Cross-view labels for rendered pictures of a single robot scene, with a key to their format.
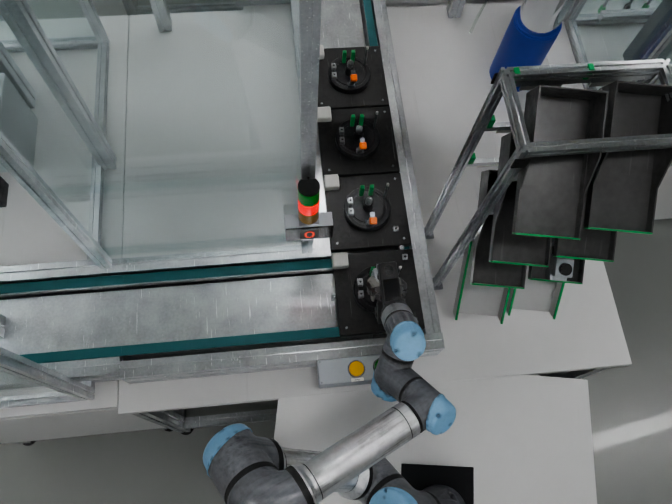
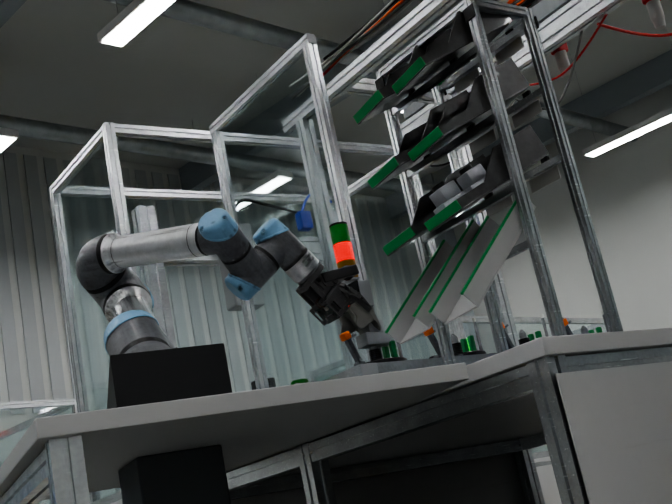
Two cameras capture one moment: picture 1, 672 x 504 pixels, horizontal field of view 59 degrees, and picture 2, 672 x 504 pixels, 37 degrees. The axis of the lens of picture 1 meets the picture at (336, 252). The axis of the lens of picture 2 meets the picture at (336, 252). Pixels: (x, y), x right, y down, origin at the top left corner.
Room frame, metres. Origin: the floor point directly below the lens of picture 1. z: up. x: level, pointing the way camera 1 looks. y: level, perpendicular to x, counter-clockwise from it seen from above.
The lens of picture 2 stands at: (-0.45, -2.23, 0.62)
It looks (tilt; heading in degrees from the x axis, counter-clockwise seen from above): 16 degrees up; 66
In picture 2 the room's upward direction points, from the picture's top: 12 degrees counter-clockwise
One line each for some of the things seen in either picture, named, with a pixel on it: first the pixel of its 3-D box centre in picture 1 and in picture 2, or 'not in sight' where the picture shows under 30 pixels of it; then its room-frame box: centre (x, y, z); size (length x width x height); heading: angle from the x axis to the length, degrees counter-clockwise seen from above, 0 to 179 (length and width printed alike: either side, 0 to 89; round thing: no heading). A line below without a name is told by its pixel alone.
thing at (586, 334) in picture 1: (356, 174); (526, 407); (0.97, -0.03, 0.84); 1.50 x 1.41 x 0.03; 103
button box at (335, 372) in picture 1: (355, 370); not in sight; (0.30, -0.10, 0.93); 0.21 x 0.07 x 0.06; 103
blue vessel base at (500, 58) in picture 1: (523, 49); not in sight; (1.45, -0.53, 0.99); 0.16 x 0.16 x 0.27
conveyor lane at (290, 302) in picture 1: (273, 297); not in sight; (0.49, 0.16, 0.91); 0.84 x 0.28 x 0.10; 103
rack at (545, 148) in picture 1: (525, 197); (491, 201); (0.74, -0.46, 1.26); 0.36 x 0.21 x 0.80; 103
